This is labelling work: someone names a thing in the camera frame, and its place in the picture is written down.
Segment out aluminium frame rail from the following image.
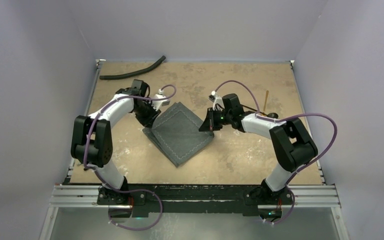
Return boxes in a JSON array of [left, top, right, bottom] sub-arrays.
[[49, 183, 340, 208]]

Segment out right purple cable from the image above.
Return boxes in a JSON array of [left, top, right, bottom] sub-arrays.
[[213, 80, 339, 226]]

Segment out black corrugated hose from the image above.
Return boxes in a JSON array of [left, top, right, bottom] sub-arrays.
[[99, 55, 167, 81]]

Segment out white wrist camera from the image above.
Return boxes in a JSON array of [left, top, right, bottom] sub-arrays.
[[208, 90, 224, 111], [152, 89, 170, 111]]

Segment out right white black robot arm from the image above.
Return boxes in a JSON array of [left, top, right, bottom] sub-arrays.
[[198, 91, 318, 204]]

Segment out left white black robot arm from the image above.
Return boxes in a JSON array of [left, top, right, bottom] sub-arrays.
[[70, 79, 170, 205]]

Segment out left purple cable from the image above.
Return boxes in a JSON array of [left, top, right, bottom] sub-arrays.
[[83, 84, 177, 232]]

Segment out grey cloth napkin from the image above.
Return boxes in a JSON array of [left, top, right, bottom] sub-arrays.
[[142, 102, 215, 168]]

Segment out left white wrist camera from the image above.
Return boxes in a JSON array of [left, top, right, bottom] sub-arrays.
[[152, 89, 170, 111]]

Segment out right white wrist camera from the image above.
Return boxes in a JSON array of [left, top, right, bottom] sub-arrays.
[[208, 90, 224, 111]]

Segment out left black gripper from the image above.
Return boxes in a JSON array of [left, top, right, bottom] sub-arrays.
[[133, 100, 161, 129]]

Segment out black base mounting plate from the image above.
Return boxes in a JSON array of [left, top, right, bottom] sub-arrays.
[[97, 183, 293, 218]]

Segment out purple cable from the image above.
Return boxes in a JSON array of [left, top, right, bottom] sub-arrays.
[[213, 80, 339, 226], [83, 84, 177, 232]]

